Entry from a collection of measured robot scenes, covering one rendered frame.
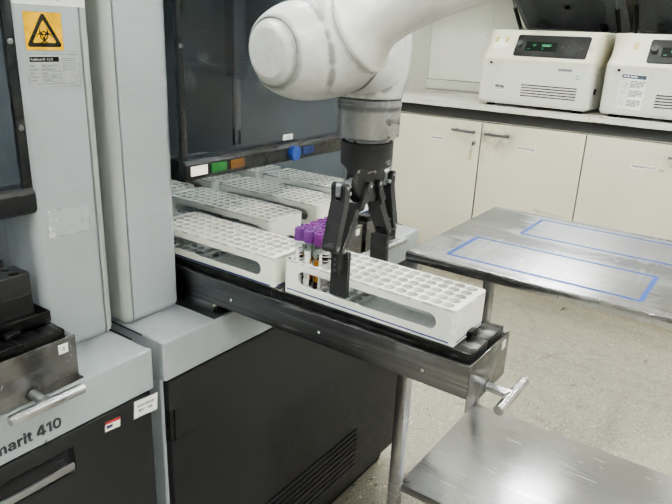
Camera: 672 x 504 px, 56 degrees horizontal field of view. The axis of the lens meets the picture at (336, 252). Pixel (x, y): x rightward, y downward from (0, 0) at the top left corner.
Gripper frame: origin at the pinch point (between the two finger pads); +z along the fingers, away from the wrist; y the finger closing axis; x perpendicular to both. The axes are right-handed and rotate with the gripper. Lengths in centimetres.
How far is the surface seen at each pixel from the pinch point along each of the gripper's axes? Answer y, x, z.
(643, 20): 276, 20, -46
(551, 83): 229, 46, -16
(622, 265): 45, -29, 4
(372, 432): 48, 24, 66
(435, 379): -6.8, -17.4, 9.1
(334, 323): -6.8, -0.4, 6.1
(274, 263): -4.8, 13.1, 0.6
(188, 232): -4.9, 33.0, -0.2
